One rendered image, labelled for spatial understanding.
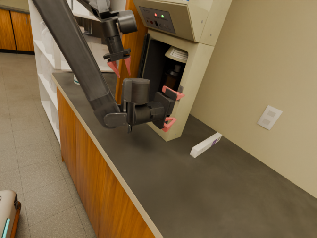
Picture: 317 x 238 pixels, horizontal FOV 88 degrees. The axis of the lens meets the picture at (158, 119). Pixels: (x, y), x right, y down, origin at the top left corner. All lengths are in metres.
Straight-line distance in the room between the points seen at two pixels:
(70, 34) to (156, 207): 0.52
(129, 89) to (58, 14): 0.20
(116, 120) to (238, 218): 0.52
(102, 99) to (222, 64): 0.84
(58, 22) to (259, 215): 0.82
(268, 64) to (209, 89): 0.34
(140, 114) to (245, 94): 0.73
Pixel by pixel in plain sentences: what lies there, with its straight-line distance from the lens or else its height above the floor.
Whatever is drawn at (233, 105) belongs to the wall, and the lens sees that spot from 1.08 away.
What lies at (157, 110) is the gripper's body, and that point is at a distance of 0.48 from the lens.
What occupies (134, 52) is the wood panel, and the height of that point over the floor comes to 1.28.
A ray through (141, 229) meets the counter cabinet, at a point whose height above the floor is 0.78.
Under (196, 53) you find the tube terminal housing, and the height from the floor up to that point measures 1.37.
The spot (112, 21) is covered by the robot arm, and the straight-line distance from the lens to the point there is 0.68.
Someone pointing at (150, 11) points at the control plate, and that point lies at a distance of 0.77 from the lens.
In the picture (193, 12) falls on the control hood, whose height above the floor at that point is 1.49.
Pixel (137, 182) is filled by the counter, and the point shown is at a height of 0.94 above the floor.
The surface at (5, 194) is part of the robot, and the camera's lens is 1.52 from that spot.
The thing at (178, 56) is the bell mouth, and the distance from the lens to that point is 0.77.
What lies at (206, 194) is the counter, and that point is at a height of 0.94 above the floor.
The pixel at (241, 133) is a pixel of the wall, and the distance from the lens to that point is 1.09.
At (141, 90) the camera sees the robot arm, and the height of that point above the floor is 1.28.
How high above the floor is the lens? 1.43
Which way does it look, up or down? 29 degrees down
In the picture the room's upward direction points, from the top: 16 degrees clockwise
